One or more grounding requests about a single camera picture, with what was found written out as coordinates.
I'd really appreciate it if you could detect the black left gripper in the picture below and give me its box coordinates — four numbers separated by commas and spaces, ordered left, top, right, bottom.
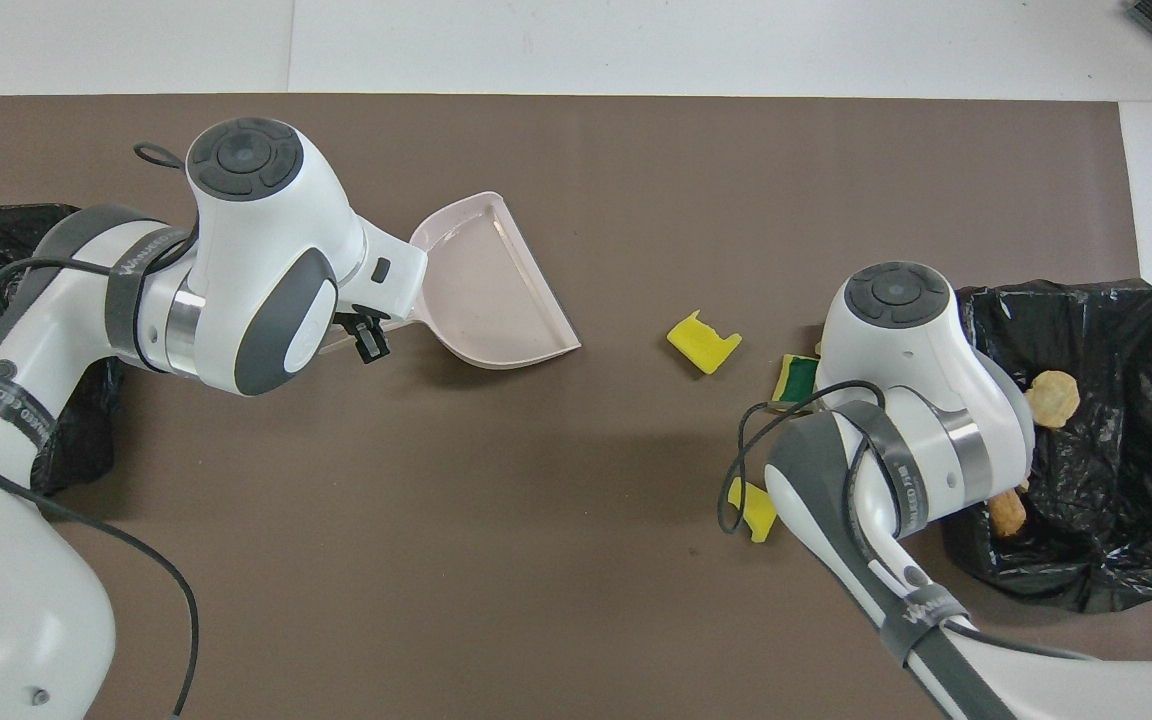
332, 305, 392, 366

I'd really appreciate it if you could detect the beige plastic dustpan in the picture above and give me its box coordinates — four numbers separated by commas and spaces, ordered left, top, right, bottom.
321, 192, 582, 371

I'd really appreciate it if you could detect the notched yellow sponge piece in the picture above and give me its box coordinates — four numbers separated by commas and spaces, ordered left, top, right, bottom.
666, 310, 743, 376

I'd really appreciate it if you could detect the green and yellow sponge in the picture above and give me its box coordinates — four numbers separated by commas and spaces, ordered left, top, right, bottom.
769, 353, 823, 407

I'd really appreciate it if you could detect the brown oval bread roll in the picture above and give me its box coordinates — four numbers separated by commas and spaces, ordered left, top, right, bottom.
988, 484, 1030, 539

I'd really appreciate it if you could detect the black bag-lined open bin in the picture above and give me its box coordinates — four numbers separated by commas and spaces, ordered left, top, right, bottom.
941, 278, 1152, 613

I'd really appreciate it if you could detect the brown table mat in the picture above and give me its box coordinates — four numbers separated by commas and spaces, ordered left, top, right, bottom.
0, 95, 1152, 720

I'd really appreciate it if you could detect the yellow sponge wedge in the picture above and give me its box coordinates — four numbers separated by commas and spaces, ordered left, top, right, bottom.
727, 477, 780, 544

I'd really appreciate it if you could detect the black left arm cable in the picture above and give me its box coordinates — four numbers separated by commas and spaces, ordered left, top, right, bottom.
0, 143, 201, 720

